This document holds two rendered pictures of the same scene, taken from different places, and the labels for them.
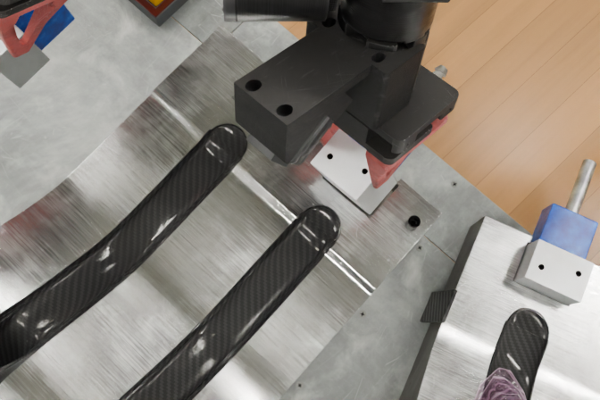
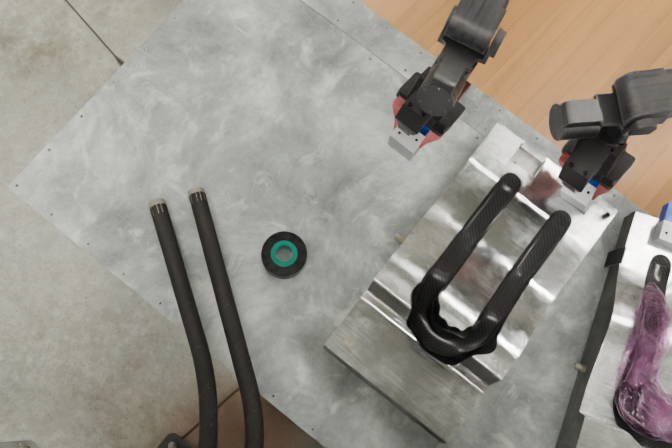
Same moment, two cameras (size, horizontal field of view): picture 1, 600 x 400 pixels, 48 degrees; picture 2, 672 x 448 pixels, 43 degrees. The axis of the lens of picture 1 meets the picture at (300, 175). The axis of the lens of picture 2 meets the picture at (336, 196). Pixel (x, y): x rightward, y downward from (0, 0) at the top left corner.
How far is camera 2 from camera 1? 1.01 m
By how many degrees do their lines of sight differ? 4
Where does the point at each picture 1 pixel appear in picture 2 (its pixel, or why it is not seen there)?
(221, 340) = (521, 276)
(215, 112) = (503, 167)
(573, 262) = not seen: outside the picture
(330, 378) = (562, 298)
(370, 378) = (582, 296)
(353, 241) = (578, 226)
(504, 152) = (638, 176)
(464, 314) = (630, 259)
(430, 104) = (625, 164)
